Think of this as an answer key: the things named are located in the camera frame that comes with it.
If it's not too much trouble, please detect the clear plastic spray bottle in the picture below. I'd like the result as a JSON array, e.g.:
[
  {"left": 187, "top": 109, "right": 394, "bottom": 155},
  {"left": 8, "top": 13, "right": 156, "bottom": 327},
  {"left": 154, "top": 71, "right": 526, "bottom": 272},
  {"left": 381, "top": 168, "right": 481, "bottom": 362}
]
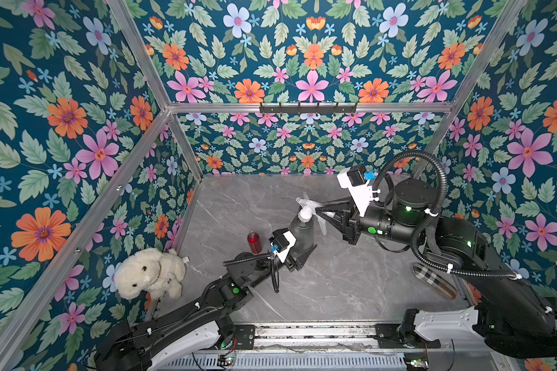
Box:
[{"left": 289, "top": 216, "right": 317, "bottom": 270}]

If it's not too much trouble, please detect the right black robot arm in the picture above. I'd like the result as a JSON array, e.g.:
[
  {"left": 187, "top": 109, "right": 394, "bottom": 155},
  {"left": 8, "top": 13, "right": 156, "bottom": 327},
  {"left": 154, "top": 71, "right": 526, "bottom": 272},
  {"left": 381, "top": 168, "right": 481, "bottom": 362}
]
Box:
[{"left": 334, "top": 150, "right": 557, "bottom": 359}]

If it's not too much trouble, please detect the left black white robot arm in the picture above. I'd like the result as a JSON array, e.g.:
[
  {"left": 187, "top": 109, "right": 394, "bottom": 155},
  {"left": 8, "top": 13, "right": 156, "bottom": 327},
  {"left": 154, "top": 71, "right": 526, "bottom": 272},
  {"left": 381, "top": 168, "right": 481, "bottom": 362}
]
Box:
[{"left": 94, "top": 229, "right": 317, "bottom": 370}]

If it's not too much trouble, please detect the small red object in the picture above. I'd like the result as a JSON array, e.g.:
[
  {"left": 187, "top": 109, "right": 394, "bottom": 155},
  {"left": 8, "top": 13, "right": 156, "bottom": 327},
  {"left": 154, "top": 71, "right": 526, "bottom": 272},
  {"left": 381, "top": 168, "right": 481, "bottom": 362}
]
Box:
[{"left": 247, "top": 231, "right": 262, "bottom": 254}]

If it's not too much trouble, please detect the striped oblong case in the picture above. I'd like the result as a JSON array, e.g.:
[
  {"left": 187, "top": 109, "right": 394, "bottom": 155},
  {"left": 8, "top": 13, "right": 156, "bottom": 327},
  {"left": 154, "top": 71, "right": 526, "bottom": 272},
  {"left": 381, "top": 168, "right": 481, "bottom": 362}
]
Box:
[{"left": 412, "top": 263, "right": 458, "bottom": 300}]

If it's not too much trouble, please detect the cream plush teddy bear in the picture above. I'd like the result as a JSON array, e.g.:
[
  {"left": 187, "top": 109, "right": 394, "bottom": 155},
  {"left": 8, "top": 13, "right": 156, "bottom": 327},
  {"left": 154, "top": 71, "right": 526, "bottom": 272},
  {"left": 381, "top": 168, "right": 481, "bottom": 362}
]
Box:
[{"left": 114, "top": 248, "right": 186, "bottom": 301}]

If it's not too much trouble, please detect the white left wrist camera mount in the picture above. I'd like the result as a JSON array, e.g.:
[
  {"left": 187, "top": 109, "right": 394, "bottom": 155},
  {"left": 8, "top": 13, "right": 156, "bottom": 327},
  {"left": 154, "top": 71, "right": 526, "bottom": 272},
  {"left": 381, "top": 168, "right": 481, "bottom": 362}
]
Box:
[{"left": 269, "top": 228, "right": 296, "bottom": 264}]

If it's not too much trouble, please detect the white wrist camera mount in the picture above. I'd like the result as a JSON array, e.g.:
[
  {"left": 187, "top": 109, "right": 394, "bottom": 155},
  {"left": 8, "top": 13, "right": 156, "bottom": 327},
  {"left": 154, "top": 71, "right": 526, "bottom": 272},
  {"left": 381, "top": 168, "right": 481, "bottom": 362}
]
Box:
[
  {"left": 269, "top": 228, "right": 296, "bottom": 264},
  {"left": 337, "top": 165, "right": 381, "bottom": 216}
]

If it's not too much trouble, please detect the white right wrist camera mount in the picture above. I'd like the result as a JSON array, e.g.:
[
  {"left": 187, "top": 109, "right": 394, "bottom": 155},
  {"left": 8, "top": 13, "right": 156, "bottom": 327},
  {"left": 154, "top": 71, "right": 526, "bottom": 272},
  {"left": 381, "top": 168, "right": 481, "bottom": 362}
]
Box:
[{"left": 337, "top": 165, "right": 381, "bottom": 216}]

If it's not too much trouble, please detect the metal base rail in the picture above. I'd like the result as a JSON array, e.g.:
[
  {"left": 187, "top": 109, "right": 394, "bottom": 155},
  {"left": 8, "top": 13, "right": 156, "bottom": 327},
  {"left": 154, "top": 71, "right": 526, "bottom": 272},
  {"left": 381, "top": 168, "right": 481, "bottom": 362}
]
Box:
[{"left": 216, "top": 321, "right": 519, "bottom": 370}]

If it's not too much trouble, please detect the black metal ceiling bracket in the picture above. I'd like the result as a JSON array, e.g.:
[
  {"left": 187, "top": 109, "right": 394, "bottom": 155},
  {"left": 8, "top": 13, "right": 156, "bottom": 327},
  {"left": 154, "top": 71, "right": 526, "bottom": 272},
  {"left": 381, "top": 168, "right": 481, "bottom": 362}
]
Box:
[{"left": 258, "top": 103, "right": 356, "bottom": 115}]

